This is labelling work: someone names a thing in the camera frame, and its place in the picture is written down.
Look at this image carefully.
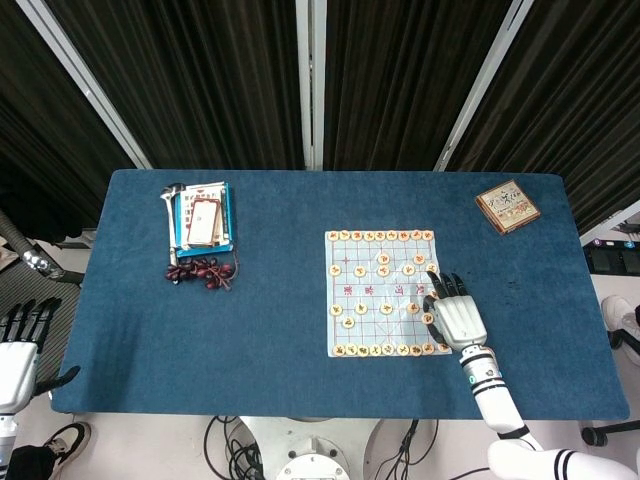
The red grape bunch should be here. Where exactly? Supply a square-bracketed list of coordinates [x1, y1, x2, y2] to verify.
[165, 255, 242, 292]

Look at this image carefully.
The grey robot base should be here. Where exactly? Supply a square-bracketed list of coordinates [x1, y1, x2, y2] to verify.
[238, 415, 377, 480]

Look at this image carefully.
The dark green book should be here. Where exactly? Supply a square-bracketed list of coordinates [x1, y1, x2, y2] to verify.
[217, 187, 232, 247]

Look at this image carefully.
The brown square box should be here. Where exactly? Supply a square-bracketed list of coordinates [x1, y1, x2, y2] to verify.
[474, 179, 543, 237]

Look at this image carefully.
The dark curtain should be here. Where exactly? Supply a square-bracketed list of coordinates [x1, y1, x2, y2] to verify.
[446, 0, 640, 237]
[43, 0, 307, 171]
[0, 0, 137, 242]
[322, 0, 512, 172]

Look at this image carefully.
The metal ladle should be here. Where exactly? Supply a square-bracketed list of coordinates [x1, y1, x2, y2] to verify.
[159, 183, 184, 267]

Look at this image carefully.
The black wheeled chair base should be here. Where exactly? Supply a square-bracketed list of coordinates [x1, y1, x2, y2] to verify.
[578, 418, 640, 448]

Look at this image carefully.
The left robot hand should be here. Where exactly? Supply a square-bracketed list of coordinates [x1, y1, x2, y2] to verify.
[0, 297, 82, 413]

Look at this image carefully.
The white chess board sheet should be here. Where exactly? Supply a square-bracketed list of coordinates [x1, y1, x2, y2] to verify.
[324, 229, 454, 359]

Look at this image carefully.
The black equipment case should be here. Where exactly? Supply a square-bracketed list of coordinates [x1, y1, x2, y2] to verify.
[581, 238, 640, 276]

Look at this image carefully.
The black and white sneaker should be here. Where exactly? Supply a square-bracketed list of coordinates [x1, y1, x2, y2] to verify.
[41, 421, 93, 467]

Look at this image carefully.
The blue velvet tablecloth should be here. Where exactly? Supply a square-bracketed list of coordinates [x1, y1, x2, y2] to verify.
[49, 168, 631, 422]

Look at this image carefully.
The black cable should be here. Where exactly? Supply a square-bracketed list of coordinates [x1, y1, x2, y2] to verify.
[373, 418, 442, 480]
[203, 413, 267, 480]

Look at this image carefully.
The white frame post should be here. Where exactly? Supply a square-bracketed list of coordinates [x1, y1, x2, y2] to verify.
[578, 212, 640, 247]
[13, 0, 153, 171]
[433, 0, 527, 173]
[294, 0, 327, 171]

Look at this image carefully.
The stack of blue books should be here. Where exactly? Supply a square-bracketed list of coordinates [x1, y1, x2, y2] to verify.
[172, 181, 237, 259]

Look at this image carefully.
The black trouser leg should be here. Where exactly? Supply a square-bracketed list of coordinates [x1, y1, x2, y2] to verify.
[4, 443, 57, 480]

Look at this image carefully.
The white printed booklet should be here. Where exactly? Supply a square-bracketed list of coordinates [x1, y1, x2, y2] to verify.
[178, 182, 227, 251]

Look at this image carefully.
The red and white box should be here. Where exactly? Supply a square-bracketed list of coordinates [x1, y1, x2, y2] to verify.
[186, 199, 223, 247]

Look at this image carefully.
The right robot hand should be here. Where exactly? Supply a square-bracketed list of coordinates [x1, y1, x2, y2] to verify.
[423, 270, 490, 353]

